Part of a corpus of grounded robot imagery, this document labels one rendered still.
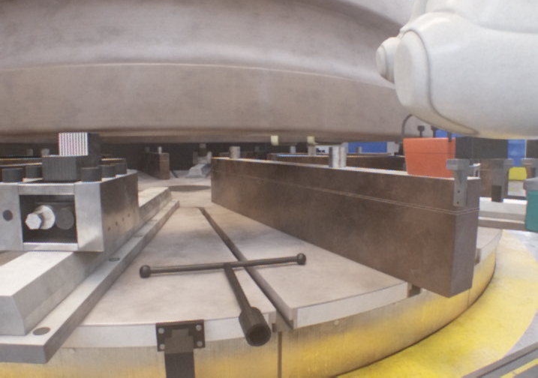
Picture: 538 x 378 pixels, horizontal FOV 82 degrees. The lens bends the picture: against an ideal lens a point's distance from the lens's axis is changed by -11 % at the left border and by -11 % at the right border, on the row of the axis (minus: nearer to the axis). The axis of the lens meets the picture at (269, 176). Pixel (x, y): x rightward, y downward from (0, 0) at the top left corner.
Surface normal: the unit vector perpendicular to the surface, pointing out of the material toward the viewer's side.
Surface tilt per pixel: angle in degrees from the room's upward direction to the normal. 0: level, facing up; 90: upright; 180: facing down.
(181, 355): 90
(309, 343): 90
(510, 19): 77
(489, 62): 91
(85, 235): 90
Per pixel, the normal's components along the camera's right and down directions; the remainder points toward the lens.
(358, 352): 0.41, 0.08
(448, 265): -0.87, 0.04
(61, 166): 0.11, 0.08
